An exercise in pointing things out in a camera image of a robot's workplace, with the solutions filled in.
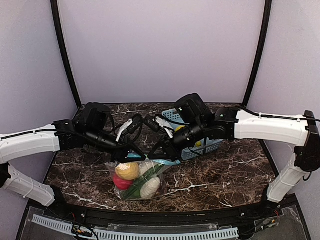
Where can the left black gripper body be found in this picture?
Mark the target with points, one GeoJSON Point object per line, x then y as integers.
{"type": "Point", "coordinates": [120, 152]}

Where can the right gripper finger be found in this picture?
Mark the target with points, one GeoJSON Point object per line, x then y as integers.
{"type": "Point", "coordinates": [159, 147]}
{"type": "Point", "coordinates": [162, 156]}

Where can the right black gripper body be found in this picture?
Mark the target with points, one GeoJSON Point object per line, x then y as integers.
{"type": "Point", "coordinates": [167, 145]}

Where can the white cauliflower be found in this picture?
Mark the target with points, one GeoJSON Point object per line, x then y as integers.
{"type": "Point", "coordinates": [145, 166]}

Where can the orange fruit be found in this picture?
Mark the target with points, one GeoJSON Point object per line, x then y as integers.
{"type": "Point", "coordinates": [127, 171]}

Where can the clear zip top bag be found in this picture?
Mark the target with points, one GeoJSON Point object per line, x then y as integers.
{"type": "Point", "coordinates": [167, 164]}

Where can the green cucumber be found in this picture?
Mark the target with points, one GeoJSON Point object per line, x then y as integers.
{"type": "Point", "coordinates": [133, 193]}

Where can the dark red apple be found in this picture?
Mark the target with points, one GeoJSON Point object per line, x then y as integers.
{"type": "Point", "coordinates": [161, 191]}

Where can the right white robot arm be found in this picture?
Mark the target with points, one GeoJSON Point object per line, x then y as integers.
{"type": "Point", "coordinates": [239, 124]}

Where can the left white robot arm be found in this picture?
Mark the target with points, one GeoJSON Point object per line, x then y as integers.
{"type": "Point", "coordinates": [94, 126]}

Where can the yellow banana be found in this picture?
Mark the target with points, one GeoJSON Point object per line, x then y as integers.
{"type": "Point", "coordinates": [179, 127]}

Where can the white slotted cable duct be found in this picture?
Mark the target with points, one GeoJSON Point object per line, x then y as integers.
{"type": "Point", "coordinates": [130, 232]}

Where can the left black frame post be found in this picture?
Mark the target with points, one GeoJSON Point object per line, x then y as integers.
{"type": "Point", "coordinates": [63, 52]}

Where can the black frame post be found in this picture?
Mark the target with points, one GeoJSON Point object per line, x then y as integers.
{"type": "Point", "coordinates": [259, 51]}
{"type": "Point", "coordinates": [63, 52]}

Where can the right black frame post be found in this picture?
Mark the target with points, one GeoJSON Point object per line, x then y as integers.
{"type": "Point", "coordinates": [259, 51]}

